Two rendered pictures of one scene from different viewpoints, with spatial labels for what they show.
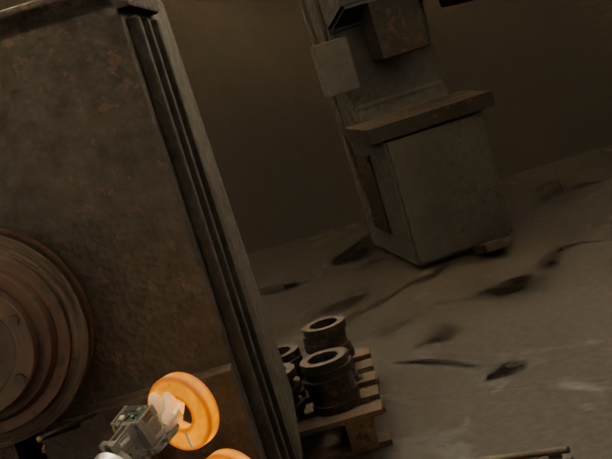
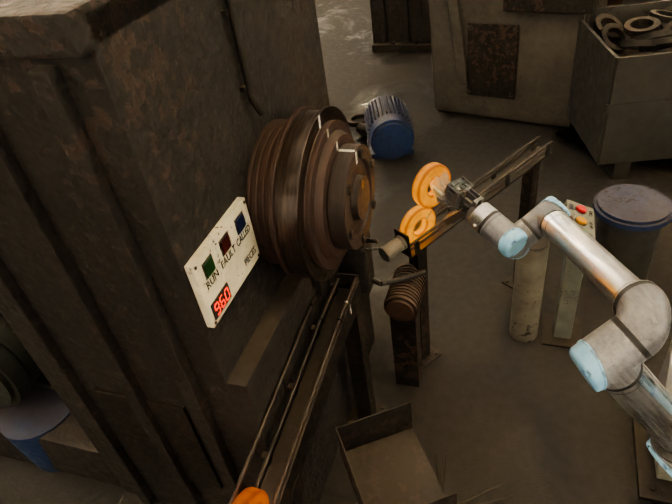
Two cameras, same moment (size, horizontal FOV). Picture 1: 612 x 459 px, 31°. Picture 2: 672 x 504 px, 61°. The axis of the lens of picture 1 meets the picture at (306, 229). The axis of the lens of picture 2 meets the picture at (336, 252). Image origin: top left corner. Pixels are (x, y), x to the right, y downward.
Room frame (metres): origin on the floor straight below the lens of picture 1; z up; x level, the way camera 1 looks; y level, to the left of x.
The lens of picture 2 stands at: (1.75, 1.93, 1.94)
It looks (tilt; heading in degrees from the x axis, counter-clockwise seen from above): 38 degrees down; 293
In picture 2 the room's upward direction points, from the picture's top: 9 degrees counter-clockwise
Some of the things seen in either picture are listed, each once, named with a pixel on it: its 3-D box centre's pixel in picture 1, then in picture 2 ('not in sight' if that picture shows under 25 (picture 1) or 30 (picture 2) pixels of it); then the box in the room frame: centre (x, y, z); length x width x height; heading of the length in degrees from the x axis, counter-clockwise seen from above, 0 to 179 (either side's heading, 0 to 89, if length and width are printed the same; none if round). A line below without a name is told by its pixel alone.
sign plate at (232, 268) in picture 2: not in sight; (226, 260); (2.39, 1.07, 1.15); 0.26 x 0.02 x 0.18; 89
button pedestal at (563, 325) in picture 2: not in sight; (570, 279); (1.53, 0.06, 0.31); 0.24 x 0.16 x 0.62; 89
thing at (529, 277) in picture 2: not in sight; (528, 290); (1.69, 0.10, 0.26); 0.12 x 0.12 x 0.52
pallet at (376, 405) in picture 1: (226, 397); not in sight; (4.24, 0.50, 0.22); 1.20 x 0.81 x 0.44; 87
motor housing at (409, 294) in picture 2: not in sight; (408, 328); (2.13, 0.40, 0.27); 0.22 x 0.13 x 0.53; 89
